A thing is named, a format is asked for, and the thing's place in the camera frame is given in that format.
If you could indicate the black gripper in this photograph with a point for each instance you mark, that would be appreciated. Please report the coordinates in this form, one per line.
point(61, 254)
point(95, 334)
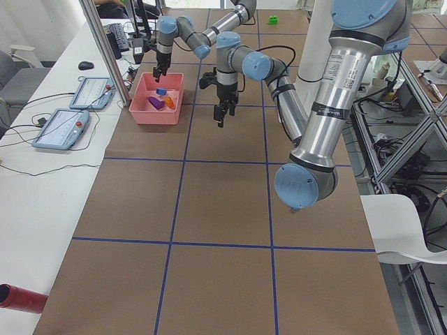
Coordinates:
point(163, 58)
point(226, 93)

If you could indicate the small blue toy block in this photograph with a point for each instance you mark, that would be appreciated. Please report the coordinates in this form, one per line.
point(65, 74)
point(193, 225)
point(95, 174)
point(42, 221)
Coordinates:
point(161, 91)

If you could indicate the orange toy block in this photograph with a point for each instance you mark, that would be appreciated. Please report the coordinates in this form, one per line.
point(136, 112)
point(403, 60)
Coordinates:
point(169, 102)

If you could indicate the purple toy block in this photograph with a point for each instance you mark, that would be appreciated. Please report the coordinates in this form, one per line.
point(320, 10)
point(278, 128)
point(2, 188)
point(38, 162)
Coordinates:
point(156, 103)

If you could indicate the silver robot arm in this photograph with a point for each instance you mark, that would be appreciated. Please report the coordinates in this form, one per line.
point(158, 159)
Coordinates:
point(200, 42)
point(360, 30)

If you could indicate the pink plastic box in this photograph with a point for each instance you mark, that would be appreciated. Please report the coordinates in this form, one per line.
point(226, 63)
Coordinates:
point(144, 113)

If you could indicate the black keyboard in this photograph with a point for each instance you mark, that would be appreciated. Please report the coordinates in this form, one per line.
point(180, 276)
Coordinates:
point(120, 36)

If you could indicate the upper teach pendant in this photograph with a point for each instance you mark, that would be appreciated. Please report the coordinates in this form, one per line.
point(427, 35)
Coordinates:
point(93, 93)

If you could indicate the teach pendant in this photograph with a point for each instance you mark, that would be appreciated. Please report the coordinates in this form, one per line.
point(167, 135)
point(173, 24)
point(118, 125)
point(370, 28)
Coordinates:
point(93, 93)
point(62, 130)

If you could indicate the black computer mouse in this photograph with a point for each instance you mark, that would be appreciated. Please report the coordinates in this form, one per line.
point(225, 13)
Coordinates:
point(85, 65)

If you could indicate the lower teach pendant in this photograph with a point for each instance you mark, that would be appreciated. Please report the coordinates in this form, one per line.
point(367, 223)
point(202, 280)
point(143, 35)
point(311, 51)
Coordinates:
point(62, 130)

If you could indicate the white chair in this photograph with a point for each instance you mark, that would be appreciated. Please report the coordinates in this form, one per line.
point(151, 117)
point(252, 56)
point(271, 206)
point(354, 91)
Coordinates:
point(396, 231)

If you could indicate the red bottle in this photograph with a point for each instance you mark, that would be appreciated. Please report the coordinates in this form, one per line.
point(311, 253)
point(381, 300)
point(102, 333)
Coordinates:
point(20, 299)

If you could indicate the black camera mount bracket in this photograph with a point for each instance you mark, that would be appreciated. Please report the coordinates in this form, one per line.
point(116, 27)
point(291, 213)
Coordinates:
point(208, 78)

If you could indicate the aluminium frame post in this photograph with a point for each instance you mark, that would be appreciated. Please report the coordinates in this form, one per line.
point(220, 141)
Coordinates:
point(105, 49)

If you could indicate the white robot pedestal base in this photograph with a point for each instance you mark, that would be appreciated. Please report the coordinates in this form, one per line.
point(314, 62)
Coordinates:
point(317, 48)

